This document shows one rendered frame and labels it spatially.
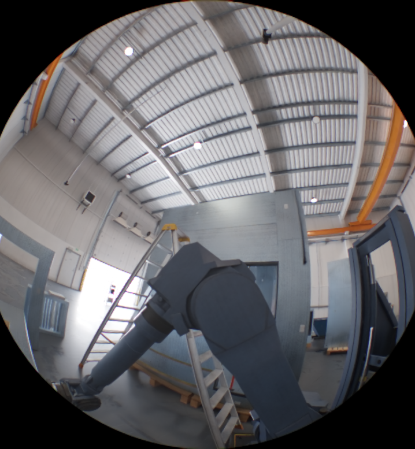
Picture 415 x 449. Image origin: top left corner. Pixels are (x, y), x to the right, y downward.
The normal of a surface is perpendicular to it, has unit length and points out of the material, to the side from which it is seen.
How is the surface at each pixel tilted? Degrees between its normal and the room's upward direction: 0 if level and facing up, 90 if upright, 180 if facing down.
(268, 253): 90
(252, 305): 90
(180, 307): 90
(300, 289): 90
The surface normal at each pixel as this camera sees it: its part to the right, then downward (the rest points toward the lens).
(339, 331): -0.72, -0.43
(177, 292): 0.02, -0.47
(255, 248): -0.44, -0.49
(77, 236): 0.88, -0.09
